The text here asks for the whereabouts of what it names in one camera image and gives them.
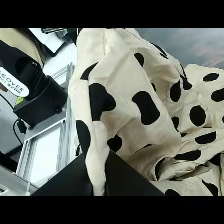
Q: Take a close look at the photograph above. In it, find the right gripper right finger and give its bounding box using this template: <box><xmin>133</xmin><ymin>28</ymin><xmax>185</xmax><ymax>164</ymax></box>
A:
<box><xmin>104</xmin><ymin>149</ymin><xmax>165</xmax><ymax>197</ymax></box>

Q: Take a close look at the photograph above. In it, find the white garment with black spots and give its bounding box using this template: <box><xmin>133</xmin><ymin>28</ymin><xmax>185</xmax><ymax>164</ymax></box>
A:
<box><xmin>68</xmin><ymin>28</ymin><xmax>224</xmax><ymax>197</ymax></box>

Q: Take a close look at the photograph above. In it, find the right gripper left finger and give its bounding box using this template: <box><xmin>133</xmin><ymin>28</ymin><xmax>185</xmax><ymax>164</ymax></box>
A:
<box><xmin>32</xmin><ymin>152</ymin><xmax>94</xmax><ymax>197</ymax></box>

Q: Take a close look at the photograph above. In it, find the black cable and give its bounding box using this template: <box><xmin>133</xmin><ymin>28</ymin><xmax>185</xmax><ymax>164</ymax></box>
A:
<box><xmin>12</xmin><ymin>118</ymin><xmax>28</xmax><ymax>146</ymax></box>

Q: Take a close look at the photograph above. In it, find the silver frame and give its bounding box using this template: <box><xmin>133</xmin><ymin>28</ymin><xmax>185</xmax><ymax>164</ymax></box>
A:
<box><xmin>0</xmin><ymin>61</ymin><xmax>80</xmax><ymax>197</ymax></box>

